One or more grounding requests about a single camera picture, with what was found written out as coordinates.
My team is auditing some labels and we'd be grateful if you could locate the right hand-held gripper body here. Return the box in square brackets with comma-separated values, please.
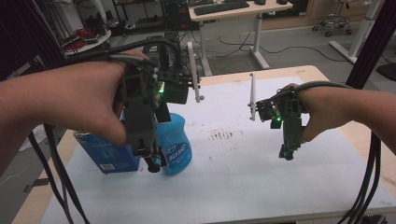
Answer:
[247, 72, 308, 153]

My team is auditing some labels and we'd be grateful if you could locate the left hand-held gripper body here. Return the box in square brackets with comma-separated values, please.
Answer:
[120, 40, 205, 159]

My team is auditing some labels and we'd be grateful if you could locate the blue plastic bottle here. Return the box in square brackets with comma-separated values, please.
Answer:
[153, 112, 193, 176]

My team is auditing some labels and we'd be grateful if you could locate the person's right hand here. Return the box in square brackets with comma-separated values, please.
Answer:
[281, 82, 357, 144]

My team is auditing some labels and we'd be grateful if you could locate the person's left hand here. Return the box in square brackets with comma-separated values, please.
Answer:
[40, 49, 150, 147]

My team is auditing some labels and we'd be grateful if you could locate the blue cardboard box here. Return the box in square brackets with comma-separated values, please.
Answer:
[73, 111, 142, 175]

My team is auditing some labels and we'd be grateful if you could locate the white table mat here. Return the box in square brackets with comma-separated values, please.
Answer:
[39, 76, 396, 224]

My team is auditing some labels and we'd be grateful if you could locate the round white table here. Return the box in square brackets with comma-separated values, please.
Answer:
[63, 28, 113, 58]

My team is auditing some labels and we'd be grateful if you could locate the black metal shelf rack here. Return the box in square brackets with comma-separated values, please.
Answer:
[111, 0, 166, 33]

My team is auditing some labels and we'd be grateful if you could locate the black computer tower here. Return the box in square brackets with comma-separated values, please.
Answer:
[163, 0, 191, 33]

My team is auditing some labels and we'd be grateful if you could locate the chrome wheeled stool base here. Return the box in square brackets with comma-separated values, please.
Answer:
[311, 0, 354, 38]

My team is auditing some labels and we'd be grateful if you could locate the white desk leg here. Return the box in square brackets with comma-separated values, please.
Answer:
[329, 0, 383, 65]

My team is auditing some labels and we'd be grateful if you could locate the black round stand base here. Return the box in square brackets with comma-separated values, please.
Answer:
[375, 63, 396, 82]

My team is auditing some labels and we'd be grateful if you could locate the black device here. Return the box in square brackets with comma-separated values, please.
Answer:
[357, 214, 389, 224]

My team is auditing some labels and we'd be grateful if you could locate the white desk with wooden top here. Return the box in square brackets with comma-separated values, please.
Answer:
[188, 0, 294, 77]

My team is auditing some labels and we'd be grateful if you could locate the black tape strip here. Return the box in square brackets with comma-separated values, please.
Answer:
[22, 177, 50, 194]

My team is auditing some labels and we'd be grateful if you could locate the black keyboard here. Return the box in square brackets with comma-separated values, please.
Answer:
[192, 0, 250, 17]

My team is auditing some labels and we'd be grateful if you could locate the black curtain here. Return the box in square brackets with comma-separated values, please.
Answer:
[0, 0, 67, 82]

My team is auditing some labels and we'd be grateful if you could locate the grey right gripper cable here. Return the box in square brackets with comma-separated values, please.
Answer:
[293, 79, 354, 93]

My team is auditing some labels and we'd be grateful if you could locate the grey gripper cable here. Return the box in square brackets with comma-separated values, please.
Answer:
[293, 79, 354, 93]
[106, 53, 158, 69]

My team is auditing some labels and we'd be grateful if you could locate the grey left gripper cable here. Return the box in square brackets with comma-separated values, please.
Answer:
[106, 53, 158, 69]

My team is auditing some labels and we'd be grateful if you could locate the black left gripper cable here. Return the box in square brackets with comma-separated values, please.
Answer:
[64, 37, 185, 70]

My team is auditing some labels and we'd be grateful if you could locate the black floor cable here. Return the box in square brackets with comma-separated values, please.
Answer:
[217, 30, 350, 63]

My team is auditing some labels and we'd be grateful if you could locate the black hanging cable bundle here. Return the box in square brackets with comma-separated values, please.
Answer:
[27, 123, 92, 224]
[336, 130, 383, 224]

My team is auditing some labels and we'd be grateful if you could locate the red coiled cable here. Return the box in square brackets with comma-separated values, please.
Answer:
[74, 27, 95, 40]

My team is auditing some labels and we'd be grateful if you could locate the black metal post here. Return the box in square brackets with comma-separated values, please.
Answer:
[345, 0, 396, 91]

